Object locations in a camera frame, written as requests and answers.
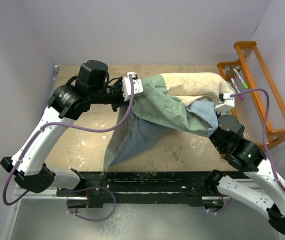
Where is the patchwork green beige pillowcase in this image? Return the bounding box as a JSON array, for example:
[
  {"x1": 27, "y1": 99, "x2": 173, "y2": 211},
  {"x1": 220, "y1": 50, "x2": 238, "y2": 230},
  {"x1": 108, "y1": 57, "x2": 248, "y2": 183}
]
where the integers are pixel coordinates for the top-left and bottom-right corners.
[{"x1": 103, "y1": 72, "x2": 235, "y2": 170}]

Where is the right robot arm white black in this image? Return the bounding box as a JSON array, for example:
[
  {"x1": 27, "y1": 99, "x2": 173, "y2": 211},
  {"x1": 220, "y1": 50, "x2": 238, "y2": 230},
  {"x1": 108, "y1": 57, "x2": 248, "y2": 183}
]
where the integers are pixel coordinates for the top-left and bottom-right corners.
[{"x1": 205, "y1": 115, "x2": 285, "y2": 235}]

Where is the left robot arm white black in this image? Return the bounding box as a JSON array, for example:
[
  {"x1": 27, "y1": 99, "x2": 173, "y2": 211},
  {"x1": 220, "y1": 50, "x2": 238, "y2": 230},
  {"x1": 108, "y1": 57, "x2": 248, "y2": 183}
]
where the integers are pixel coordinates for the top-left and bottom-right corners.
[{"x1": 0, "y1": 60, "x2": 137, "y2": 194}]

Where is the pink capped marker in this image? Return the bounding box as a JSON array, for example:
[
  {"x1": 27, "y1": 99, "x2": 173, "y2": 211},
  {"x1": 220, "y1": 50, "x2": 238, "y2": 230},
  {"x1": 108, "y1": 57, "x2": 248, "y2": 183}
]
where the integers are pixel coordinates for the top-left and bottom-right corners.
[{"x1": 230, "y1": 77, "x2": 244, "y2": 101}]

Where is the orange wooden tiered rack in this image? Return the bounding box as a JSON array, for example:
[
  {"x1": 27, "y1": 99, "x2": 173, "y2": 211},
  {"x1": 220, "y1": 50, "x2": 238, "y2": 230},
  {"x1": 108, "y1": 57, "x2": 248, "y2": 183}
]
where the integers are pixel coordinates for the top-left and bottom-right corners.
[{"x1": 217, "y1": 40, "x2": 285, "y2": 149}]

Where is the green capped marker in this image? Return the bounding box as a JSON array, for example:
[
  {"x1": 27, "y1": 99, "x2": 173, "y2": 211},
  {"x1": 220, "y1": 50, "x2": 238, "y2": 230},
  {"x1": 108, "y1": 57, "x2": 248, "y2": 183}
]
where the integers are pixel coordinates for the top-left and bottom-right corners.
[{"x1": 233, "y1": 67, "x2": 249, "y2": 89}]

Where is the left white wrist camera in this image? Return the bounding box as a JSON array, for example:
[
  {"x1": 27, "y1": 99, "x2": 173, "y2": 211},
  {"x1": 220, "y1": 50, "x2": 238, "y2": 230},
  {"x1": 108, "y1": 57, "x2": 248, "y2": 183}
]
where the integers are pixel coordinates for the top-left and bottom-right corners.
[{"x1": 121, "y1": 72, "x2": 144, "y2": 102}]

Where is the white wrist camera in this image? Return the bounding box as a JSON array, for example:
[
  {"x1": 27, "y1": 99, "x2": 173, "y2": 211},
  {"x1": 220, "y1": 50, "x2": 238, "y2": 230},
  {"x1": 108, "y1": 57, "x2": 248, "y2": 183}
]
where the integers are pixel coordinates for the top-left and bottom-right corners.
[
  {"x1": 214, "y1": 92, "x2": 235, "y2": 114},
  {"x1": 121, "y1": 72, "x2": 144, "y2": 102}
]

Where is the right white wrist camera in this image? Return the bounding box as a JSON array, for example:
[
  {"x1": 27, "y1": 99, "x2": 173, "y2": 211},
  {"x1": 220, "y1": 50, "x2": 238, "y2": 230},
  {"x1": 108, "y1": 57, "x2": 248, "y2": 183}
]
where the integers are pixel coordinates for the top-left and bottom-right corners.
[{"x1": 214, "y1": 92, "x2": 235, "y2": 114}]

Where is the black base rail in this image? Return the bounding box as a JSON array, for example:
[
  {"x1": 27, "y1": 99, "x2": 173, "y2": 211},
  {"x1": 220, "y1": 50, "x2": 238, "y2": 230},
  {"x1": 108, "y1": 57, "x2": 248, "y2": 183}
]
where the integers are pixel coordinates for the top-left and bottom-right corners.
[{"x1": 57, "y1": 171, "x2": 227, "y2": 211}]

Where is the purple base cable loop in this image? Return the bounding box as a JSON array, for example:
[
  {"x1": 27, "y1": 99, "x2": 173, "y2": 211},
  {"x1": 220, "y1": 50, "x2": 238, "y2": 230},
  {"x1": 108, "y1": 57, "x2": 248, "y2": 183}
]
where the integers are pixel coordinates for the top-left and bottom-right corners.
[{"x1": 66, "y1": 185, "x2": 118, "y2": 222}]

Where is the aluminium frame rail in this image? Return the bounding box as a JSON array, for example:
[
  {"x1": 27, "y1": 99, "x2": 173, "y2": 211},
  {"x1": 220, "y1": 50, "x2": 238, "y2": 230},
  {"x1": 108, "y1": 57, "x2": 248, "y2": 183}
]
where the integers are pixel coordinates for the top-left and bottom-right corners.
[{"x1": 13, "y1": 186, "x2": 58, "y2": 200}]

